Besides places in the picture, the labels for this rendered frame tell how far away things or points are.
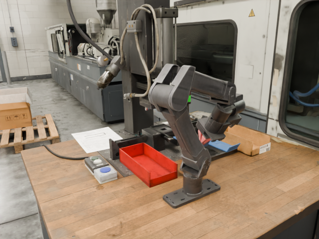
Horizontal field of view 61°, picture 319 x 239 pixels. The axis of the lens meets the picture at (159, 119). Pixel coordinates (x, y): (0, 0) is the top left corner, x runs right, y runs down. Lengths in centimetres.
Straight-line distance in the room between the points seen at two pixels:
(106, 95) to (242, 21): 299
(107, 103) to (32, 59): 622
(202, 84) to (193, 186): 33
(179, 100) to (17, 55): 967
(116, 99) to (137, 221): 366
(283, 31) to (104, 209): 113
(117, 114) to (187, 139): 370
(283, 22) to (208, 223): 102
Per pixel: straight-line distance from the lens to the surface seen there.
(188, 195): 90
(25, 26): 1026
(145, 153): 119
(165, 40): 116
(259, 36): 163
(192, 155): 83
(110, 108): 438
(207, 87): 81
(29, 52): 1026
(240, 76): 173
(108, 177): 102
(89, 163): 111
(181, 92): 70
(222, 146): 125
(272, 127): 155
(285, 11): 148
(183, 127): 76
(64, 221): 87
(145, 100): 118
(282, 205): 95
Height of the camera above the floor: 141
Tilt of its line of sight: 18 degrees down
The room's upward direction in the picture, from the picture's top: 1 degrees counter-clockwise
